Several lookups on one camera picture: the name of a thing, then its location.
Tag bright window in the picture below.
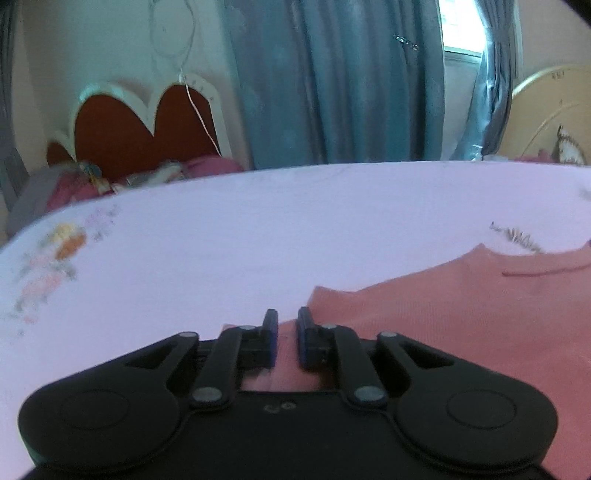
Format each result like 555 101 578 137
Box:
438 0 486 57

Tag magenta blanket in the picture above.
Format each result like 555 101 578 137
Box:
184 154 243 179

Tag white hanging cable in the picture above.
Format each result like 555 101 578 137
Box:
150 0 221 154

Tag tied-back blue curtain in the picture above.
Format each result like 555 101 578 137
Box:
455 0 523 160

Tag cream arched headboard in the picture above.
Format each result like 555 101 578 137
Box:
501 64 591 164

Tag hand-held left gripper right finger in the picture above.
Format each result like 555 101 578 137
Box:
297 306 459 411

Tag red scalloped headboard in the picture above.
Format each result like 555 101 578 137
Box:
45 80 234 182

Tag maroon cloth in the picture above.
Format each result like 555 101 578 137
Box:
50 173 112 209

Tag colourful crumpled clothes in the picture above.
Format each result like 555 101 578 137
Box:
78 159 186 193

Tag grey side curtain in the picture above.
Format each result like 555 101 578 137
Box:
0 0 29 209

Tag pink long-sleeved sweater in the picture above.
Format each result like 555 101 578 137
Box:
241 239 591 480

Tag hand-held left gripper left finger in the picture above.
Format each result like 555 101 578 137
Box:
122 308 280 412

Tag wide blue curtain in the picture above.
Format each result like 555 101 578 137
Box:
221 0 447 169

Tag floral white bed sheet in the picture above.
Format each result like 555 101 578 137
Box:
0 159 591 480

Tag floral pillow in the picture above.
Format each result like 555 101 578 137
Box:
554 124 591 166

